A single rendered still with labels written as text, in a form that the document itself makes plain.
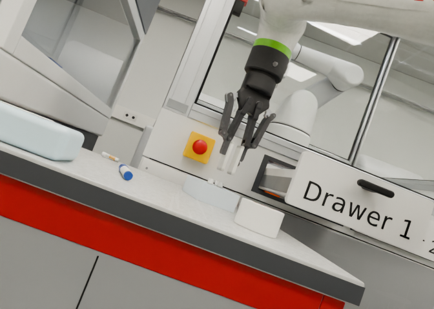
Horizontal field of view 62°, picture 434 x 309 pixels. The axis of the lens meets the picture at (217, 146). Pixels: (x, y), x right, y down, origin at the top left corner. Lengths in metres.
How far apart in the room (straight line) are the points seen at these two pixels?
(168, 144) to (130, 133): 3.33
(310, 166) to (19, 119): 0.51
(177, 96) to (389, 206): 0.61
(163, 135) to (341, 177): 0.51
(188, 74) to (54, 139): 0.64
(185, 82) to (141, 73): 3.42
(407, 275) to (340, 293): 0.79
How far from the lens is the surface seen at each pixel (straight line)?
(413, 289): 1.29
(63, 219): 0.46
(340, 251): 1.15
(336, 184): 0.75
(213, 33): 1.10
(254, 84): 0.82
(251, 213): 0.55
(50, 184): 0.45
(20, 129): 0.49
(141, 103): 4.38
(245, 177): 1.04
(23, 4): 0.93
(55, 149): 0.48
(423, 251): 1.26
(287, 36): 0.86
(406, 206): 0.83
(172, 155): 1.02
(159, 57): 4.49
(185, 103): 1.04
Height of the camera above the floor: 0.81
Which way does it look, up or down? 5 degrees up
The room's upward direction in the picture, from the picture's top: 21 degrees clockwise
